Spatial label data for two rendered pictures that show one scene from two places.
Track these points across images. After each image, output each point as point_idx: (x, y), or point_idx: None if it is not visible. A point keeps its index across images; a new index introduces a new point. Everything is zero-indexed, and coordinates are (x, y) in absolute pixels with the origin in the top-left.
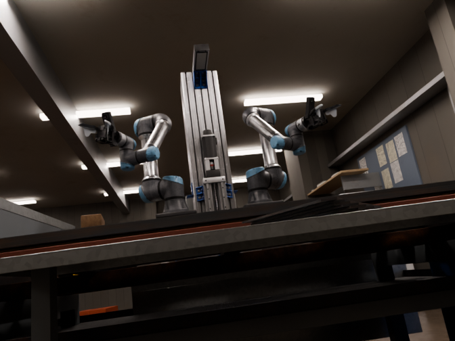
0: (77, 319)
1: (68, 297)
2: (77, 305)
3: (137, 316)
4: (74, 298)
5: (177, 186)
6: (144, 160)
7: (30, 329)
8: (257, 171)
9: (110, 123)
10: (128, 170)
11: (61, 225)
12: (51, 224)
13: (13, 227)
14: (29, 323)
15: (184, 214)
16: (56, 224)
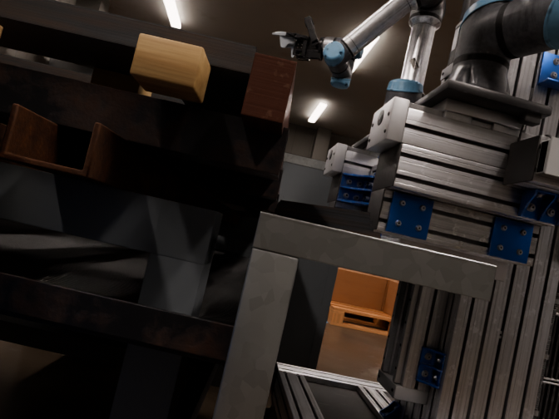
0: (247, 252)
1: (227, 224)
2: (251, 239)
3: (234, 258)
4: (245, 230)
5: (389, 96)
6: (328, 66)
7: (219, 245)
8: (465, 17)
9: (283, 33)
10: (340, 86)
11: (317, 165)
12: (287, 160)
13: None
14: (219, 240)
15: (363, 142)
16: (302, 162)
